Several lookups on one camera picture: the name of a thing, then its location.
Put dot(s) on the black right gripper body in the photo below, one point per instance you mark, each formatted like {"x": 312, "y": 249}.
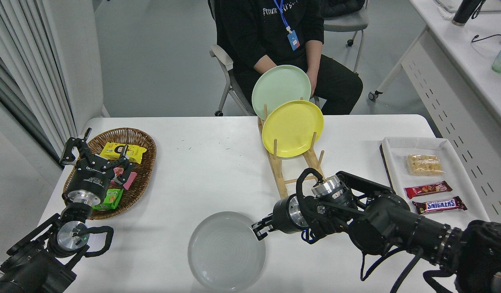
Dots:
{"x": 282, "y": 215}

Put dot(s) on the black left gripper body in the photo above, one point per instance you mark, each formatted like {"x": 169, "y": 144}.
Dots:
{"x": 89, "y": 179}

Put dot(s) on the grey plate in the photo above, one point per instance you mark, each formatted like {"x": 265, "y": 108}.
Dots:
{"x": 226, "y": 254}

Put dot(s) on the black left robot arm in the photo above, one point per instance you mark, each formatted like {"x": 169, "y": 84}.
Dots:
{"x": 67, "y": 238}

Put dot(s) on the person's right forearm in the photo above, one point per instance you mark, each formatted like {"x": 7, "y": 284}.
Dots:
{"x": 264, "y": 65}

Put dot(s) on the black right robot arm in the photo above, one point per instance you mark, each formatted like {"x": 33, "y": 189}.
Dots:
{"x": 380, "y": 228}

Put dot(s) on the person's left forearm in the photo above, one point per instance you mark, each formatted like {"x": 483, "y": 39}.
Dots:
{"x": 314, "y": 55}

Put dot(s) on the wooden plate rack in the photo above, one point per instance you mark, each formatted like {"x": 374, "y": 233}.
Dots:
{"x": 279, "y": 179}

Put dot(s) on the yellow plate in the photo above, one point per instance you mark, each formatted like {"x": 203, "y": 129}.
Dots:
{"x": 293, "y": 128}

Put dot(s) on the pale green plate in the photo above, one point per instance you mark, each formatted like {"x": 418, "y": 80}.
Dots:
{"x": 278, "y": 87}

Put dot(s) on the person's left hand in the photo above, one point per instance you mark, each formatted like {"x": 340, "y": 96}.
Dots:
{"x": 313, "y": 81}

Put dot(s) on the pink snack packet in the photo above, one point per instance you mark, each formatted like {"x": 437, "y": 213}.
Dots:
{"x": 130, "y": 181}

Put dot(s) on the yellow snack packet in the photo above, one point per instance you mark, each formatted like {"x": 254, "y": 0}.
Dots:
{"x": 108, "y": 150}

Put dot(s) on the green snack packet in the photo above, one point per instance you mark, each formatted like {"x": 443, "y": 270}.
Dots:
{"x": 112, "y": 199}

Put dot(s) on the brown wicker basket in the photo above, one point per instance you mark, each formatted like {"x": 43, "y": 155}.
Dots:
{"x": 140, "y": 136}

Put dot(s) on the grey white curtain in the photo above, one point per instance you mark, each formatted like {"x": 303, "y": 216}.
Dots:
{"x": 14, "y": 61}

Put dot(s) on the white rectangular tray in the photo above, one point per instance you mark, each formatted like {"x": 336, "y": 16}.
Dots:
{"x": 397, "y": 150}

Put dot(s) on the red snack bar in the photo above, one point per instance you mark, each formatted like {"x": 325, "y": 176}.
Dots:
{"x": 427, "y": 190}

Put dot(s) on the grey office chair with armrest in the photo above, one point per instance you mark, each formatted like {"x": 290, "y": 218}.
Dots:
{"x": 222, "y": 55}

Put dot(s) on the clear cracker packet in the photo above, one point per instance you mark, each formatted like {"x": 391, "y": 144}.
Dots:
{"x": 424, "y": 165}

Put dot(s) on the brown Snickers bar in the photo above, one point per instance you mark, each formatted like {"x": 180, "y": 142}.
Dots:
{"x": 439, "y": 205}

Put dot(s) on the person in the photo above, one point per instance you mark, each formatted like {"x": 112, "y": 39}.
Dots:
{"x": 250, "y": 32}

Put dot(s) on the grey wheeled chair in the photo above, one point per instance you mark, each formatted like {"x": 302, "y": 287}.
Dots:
{"x": 348, "y": 24}

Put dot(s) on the black garment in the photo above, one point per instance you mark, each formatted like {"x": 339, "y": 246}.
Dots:
{"x": 342, "y": 7}

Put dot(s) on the white desk with perforated panel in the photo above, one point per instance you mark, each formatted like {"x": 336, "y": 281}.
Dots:
{"x": 458, "y": 40}

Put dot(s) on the black bottle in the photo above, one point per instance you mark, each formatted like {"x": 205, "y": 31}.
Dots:
{"x": 466, "y": 10}

